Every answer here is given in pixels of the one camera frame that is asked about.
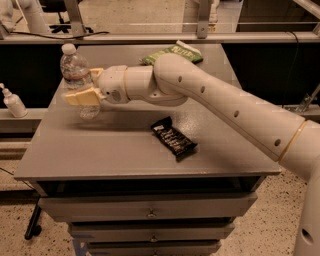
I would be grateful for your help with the green chip bag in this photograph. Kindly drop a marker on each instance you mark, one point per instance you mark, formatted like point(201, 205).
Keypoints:
point(179, 48)

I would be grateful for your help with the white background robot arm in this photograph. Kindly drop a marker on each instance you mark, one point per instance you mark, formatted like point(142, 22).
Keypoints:
point(31, 11)

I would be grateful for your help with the black candy bar wrapper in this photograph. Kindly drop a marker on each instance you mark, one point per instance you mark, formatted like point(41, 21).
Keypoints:
point(174, 140)

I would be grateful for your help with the grey drawer cabinet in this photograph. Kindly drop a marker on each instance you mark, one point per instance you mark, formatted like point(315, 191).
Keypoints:
point(123, 193)

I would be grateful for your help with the black office chair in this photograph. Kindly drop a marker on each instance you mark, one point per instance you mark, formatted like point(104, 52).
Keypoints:
point(69, 16)

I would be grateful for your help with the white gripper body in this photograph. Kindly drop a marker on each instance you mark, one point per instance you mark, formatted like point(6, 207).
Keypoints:
point(112, 83)

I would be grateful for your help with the clear plastic water bottle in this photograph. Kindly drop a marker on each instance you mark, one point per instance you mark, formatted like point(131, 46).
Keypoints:
point(74, 68)

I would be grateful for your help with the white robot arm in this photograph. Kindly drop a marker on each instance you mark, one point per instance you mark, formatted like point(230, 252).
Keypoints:
point(285, 137)

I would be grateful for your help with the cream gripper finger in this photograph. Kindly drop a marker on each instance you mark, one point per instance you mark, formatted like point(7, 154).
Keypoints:
point(95, 74)
point(88, 97)

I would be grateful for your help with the white pump dispenser bottle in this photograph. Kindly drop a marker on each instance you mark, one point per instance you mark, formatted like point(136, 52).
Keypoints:
point(13, 102)

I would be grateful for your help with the grey metal rail frame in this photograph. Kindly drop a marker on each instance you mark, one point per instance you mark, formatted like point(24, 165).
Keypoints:
point(192, 21)

